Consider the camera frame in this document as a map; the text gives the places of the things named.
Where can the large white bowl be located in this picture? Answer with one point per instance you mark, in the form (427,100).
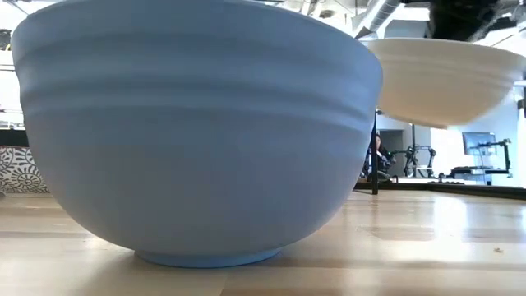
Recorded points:
(444,82)

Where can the large blue bowl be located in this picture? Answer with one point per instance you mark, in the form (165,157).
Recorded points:
(197,144)

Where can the blue white floral small bowl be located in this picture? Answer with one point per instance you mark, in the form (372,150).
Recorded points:
(16,172)

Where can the wooden shelf black legs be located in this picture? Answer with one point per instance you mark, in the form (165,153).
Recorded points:
(375,156)

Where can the computer monitor on stand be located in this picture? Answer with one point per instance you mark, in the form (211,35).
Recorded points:
(478,143)

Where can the background robot rig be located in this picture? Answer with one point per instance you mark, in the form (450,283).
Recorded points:
(423,160)

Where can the person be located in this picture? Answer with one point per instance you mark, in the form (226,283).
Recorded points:
(382,160)

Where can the black metal table frame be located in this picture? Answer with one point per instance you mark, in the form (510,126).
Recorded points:
(452,190)

